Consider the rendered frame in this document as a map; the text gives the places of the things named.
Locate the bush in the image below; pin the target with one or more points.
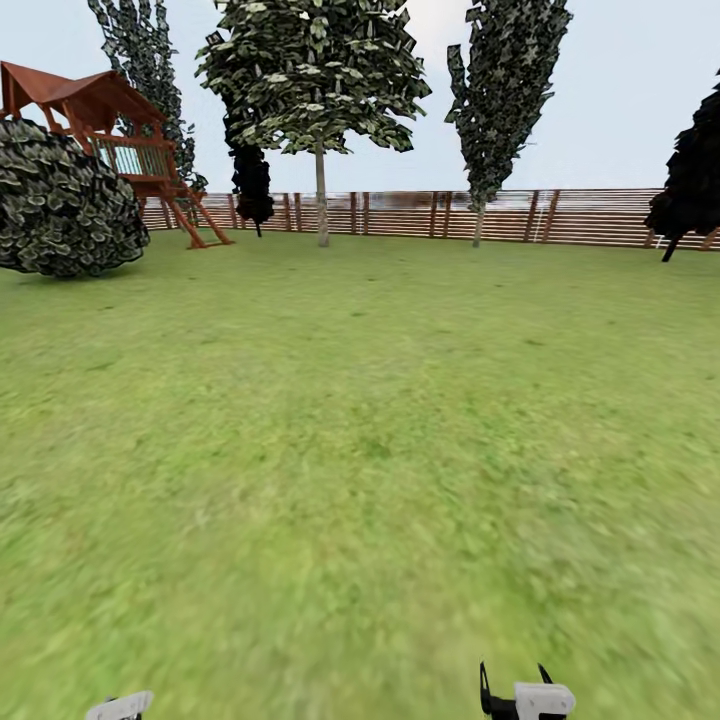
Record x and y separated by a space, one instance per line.
63 211

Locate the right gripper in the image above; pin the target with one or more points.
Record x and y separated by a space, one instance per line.
504 709

